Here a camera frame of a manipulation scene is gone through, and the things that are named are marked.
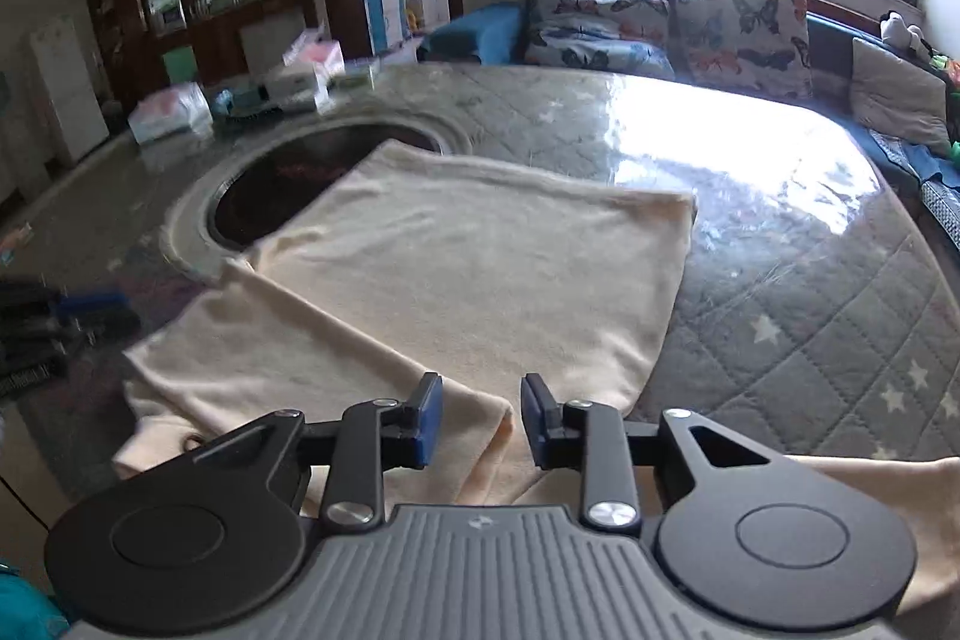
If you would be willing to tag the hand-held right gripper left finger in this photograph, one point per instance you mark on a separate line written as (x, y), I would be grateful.
(427, 421)

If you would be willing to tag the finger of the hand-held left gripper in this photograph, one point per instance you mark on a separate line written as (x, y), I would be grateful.
(96, 304)

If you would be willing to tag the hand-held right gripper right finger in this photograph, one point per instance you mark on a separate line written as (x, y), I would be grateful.
(534, 421)

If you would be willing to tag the cream cloth garment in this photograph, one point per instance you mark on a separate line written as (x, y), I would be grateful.
(465, 265)

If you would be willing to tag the clear tissue packet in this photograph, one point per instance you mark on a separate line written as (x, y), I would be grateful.
(171, 114)

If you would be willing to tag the white cabinet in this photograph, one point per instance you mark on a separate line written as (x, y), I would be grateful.
(67, 85)

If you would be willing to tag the dark round table inset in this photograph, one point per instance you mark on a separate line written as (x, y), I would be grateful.
(300, 171)

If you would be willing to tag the teal cloth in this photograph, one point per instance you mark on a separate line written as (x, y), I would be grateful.
(26, 602)

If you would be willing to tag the grey quilted star table cover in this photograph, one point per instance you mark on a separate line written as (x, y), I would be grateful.
(787, 280)

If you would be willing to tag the white box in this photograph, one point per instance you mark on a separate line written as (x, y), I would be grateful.
(296, 84)

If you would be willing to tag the pink box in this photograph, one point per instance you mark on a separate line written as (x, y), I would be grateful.
(315, 57)

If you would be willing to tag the butterfly print pillow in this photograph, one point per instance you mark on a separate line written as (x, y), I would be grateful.
(742, 44)
(600, 36)

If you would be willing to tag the blue sofa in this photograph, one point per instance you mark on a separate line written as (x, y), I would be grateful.
(480, 33)

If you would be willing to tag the blue and white carton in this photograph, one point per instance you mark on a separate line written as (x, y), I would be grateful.
(384, 10)

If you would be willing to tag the grey cushion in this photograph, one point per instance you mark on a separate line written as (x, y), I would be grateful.
(896, 93)

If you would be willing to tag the green toy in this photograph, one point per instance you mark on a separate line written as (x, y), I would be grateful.
(949, 85)

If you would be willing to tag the white plush toy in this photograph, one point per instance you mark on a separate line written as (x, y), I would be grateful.
(900, 31)

